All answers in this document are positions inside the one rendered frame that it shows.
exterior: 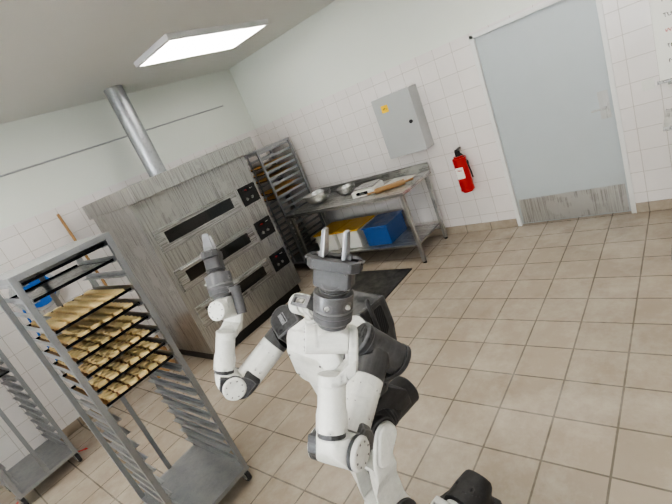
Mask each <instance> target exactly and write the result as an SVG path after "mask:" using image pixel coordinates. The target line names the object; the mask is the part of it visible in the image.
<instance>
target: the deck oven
mask: <svg viewBox="0 0 672 504"><path fill-rule="evenodd" d="M255 150H256V147H255V145H254V143H253V141H252V138H251V137H248V138H245V139H243V140H240V141H238V142H235V143H233V144H231V145H228V146H226V147H223V148H221V149H218V150H216V151H213V152H211V153H208V154H206V155H204V156H201V157H199V158H196V159H194V160H191V161H189V162H186V163H184V164H181V165H179V166H177V167H174V168H172V169H169V170H167V171H164V172H162V173H159V174H157V175H154V176H152V177H150V178H147V179H145V180H142V181H140V182H137V183H135V184H132V185H130V186H127V187H125V188H123V189H121V190H119V191H116V192H114V193H112V194H110V195H107V196H105V197H103V198H101V199H98V200H96V201H94V202H92V203H89V204H87V205H85V206H83V207H82V208H83V210H84V211H85V213H86V215H87V216H88V218H89V220H92V219H94V221H95V223H96V224H97V226H98V228H99V229H100V231H101V233H105V232H109V234H110V235H111V237H112V239H113V240H114V242H115V244H116V245H117V247H118V249H119V250H120V252H121V254H122V255H123V257H124V259H125V260H126V262H127V264H128V265H129V267H130V269H131V270H132V272H133V274H134V275H135V277H136V279H137V280H138V282H139V284H140V286H141V287H142V289H143V291H144V292H145V294H146V296H147V297H148V299H149V301H150V302H151V304H152V306H153V307H154V309H155V311H156V312H157V314H158V316H159V317H160V319H161V321H162V322H163V324H164V326H165V327H166V329H167V331H168V332H169V334H170V336H171V337H172V339H173V341H174V342H175V344H176V346H177V348H178V349H179V351H180V353H181V354H182V355H188V356H194V357H200V358H206V359H212V360H214V355H215V343H216V331H217V330H219V329H220V328H221V326H222V324H223V322H224V319H223V320H220V321H214V320H212V319H211V318H210V317H209V314H208V307H209V305H210V303H212V302H213V301H214V298H211V297H209V293H208V289H207V286H205V284H206V282H205V279H204V278H205V277H206V276H208V274H207V271H206V268H205V265H204V262H203V260H202V259H201V255H200V253H201V252H203V251H204V248H203V241H202V235H203V234H208V235H209V236H212V239H213V241H214V244H215V246H216V248H217V249H218V250H220V251H222V254H223V262H224V265H225V267H226V269H225V270H226V271H230V272H231V275H232V277H233V278H232V279H233V282H234V286H236V285H240V288H241V292H242V295H243V299H244V302H245V306H246V309H247V312H246V313H243V325H242V329H241V330H240V331H239V334H238V336H237V337H236V338H235V347H236V346H237V345H238V344H240V343H241V342H242V341H243V340H244V339H245V338H247V337H248V336H249V335H250V334H251V333H252V332H254V331H255V330H256V329H257V328H258V327H259V326H261V325H262V324H263V323H264V322H265V321H266V320H268V319H269V318H270V317H271V315H272V313H273V312H274V310H275V309H276V308H278V307H279V306H281V305H285V304H286V303H287V302H288V301H289V299H290V297H291V296H292V295H293V294H295V293H299V292H300V291H301V290H300V288H299V285H298V283H300V282H301V280H300V278H299V275H298V273H297V271H296V269H295V267H294V265H293V262H292V260H291V258H290V256H289V254H288V251H287V249H286V247H285V245H284V243H283V241H282V238H281V236H280V234H279V232H278V230H277V228H276V225H275V223H274V221H273V219H272V217H271V214H270V212H269V210H268V208H267V206H266V204H265V201H264V199H263V197H262V195H261V193H260V191H259V188H258V186H257V184H256V182H255V180H254V177H253V175H252V173H251V171H250V169H249V167H248V164H247V162H246V160H245V158H244V155H246V154H248V153H250V152H253V151H255Z"/></svg>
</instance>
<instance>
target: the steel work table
mask: <svg viewBox="0 0 672 504"><path fill-rule="evenodd" d="M430 173H431V171H430V168H429V165H428V162H425V163H421V164H417V165H413V166H409V167H405V168H401V169H397V170H393V171H389V172H385V173H381V174H377V175H373V176H369V177H365V178H361V179H357V180H353V181H349V182H345V183H341V184H337V185H333V186H329V187H330V191H331V192H330V196H329V197H328V198H327V199H326V200H325V201H324V202H323V203H320V204H309V203H308V202H307V203H306V204H304V205H303V206H301V207H300V208H298V209H296V210H295V211H293V212H292V213H290V214H289V215H287V216H286V219H290V220H291V223H292V225H293V227H294V229H295V232H296V234H297V236H298V238H299V241H300V243H301V245H302V247H303V250H304V252H305V254H306V255H307V254H308V253H309V251H308V249H307V247H306V245H305V242H304V240H303V238H302V236H301V233H300V231H299V229H298V226H297V224H296V222H295V220H294V218H295V217H300V216H305V215H310V214H315V213H320V212H321V213H322V215H323V218H324V220H325V222H326V225H329V224H330V223H329V220H328V218H327V215H326V213H325V211H330V210H335V209H340V208H345V207H351V206H356V205H361V204H366V203H371V202H376V201H381V200H386V199H391V198H396V197H400V199H401V202H402V205H403V208H404V210H405V213H406V216H407V219H408V222H409V225H410V226H408V227H407V229H406V230H405V231H404V232H403V233H402V234H401V235H400V236H399V237H398V238H397V239H396V240H395V241H394V242H393V243H392V244H385V245H377V246H369V244H368V243H367V244H366V245H365V246H363V247H358V248H350V253H353V252H363V251H373V250H383V249H393V248H403V247H413V246H417V247H418V250H419V253H420V256H421V259H422V262H423V263H427V259H426V256H425V253H424V250H423V247H422V244H421V243H422V242H423V241H424V240H425V239H426V238H427V237H428V236H429V235H430V234H431V233H432V232H433V230H434V229H435V228H436V227H437V226H438V225H440V228H441V231H442V234H443V237H444V239H447V238H448V235H447V232H446V229H445V226H444V223H443V220H442V217H441V214H440V211H439V207H438V204H437V201H436V198H435V195H434V192H433V189H432V186H431V183H430V180H429V177H428V175H429V174H430ZM410 175H416V176H414V177H413V180H410V181H408V182H405V183H406V184H404V185H401V186H399V187H396V188H393V189H390V190H387V191H384V192H381V193H379V194H375V193H374V194H371V195H368V196H363V197H359V198H355V199H353V198H352V195H351V194H352V193H353V192H354V190H355V189H356V188H357V187H359V186H360V185H361V184H363V183H367V182H370V181H374V180H378V179H381V180H382V181H383V184H384V185H385V184H386V183H388V182H389V181H391V180H393V179H394V178H398V177H404V176H410ZM423 179H425V182H426V185H427V188H428V191H429V194H430V197H431V200H432V203H433V206H434V209H435V213H436V216H437V219H438V222H437V223H430V224H422V225H415V224H414V221H413V219H412V216H411V213H410V210H409V207H408V204H407V201H406V198H405V196H404V195H405V194H406V193H408V192H409V191H410V190H411V189H412V188H414V187H415V186H416V185H417V184H418V183H420V182H421V181H422V180H423ZM352 182H354V184H355V188H354V190H353V191H352V192H351V193H350V194H348V195H340V194H338V193H337V192H336V189H337V188H339V187H341V186H343V185H345V184H348V183H352ZM329 252H332V253H339V254H342V248H341V249H339V250H331V251H329Z"/></svg>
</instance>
